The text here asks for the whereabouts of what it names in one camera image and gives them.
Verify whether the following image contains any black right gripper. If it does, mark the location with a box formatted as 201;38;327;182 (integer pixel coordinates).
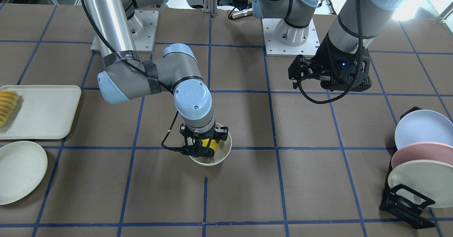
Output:
179;123;229;158

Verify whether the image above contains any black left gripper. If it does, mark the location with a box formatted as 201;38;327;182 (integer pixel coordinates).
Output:
288;37;357;91

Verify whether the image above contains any yellow lemon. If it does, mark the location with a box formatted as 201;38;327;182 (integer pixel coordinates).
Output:
202;139;217;153

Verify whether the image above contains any white deep bowl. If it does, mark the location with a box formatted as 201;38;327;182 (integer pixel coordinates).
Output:
188;122;233;166

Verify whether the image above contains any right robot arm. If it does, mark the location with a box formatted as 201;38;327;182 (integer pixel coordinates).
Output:
81;0;229;158

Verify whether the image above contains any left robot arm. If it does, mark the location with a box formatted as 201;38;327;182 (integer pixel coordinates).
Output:
251;0;408;96

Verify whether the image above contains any light blue plate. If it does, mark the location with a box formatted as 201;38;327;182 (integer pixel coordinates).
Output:
394;109;453;149

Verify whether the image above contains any silver cylindrical connector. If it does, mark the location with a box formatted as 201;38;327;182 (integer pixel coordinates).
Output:
228;8;253;21

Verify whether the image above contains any pink plate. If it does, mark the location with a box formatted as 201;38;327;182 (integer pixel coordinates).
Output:
390;141;453;168

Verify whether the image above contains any cream plate in rack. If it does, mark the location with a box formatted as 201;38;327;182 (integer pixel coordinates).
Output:
387;160;453;208

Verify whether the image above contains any white rectangular tray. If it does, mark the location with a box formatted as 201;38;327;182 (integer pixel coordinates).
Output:
0;85;81;140

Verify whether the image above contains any black dish rack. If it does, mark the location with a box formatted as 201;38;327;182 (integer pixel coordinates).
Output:
379;106;436;230

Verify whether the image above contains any white shallow plate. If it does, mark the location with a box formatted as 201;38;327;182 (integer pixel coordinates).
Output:
0;141;47;205

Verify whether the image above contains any sliced orange bread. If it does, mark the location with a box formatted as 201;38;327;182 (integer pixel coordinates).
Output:
0;90;19;128

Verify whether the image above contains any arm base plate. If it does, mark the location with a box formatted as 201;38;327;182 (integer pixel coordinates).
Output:
91;10;159;53
262;18;321;57

